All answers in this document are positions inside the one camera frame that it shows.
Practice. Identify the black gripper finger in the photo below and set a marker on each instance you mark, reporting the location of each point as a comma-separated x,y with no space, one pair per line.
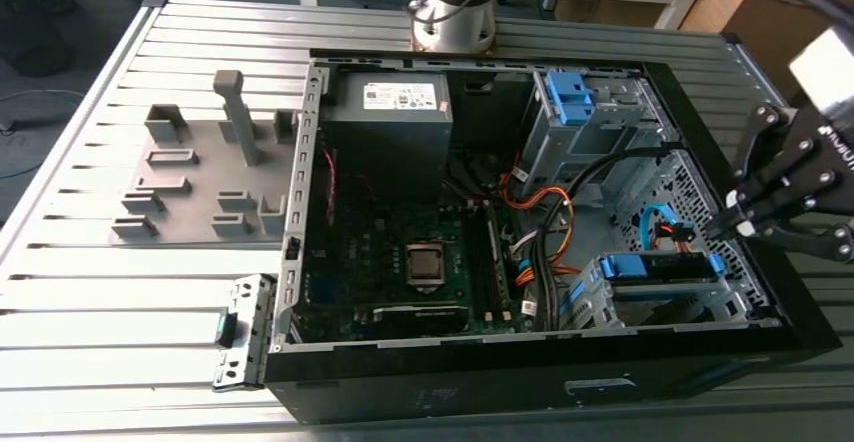
768,182
814,239

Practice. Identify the hard disk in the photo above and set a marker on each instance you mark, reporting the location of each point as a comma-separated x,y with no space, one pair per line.
661,267

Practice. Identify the silver disk bay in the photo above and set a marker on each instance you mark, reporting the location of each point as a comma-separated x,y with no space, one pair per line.
667,302

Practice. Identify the silver drive cage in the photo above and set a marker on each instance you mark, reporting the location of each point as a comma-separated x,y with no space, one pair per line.
590,137

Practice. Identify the wooden cabinet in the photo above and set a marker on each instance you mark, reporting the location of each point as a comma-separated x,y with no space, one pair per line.
734,2

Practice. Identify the blue plastic drive latch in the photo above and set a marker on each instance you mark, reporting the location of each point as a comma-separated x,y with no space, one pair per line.
569,93

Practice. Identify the black RAM slot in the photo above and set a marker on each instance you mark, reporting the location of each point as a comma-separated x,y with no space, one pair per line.
481,257

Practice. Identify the CPU socket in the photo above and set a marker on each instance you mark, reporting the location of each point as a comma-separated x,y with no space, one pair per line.
425,264

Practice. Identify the black PC case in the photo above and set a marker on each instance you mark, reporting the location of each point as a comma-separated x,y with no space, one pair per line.
501,387

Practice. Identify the grey power supply unit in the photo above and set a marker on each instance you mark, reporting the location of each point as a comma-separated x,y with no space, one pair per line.
394,147

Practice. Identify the black graphics card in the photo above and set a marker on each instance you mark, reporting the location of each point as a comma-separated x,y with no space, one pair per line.
421,317

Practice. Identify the green motherboard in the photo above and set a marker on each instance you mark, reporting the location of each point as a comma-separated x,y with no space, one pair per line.
361,257

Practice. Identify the grey parts rack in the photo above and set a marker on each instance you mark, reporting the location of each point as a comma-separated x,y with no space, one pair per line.
200,202

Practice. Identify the black office chair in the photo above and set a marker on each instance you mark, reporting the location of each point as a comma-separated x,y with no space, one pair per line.
34,42

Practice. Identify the silver hinged card bracket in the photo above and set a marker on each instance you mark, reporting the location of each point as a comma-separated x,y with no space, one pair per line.
257,312

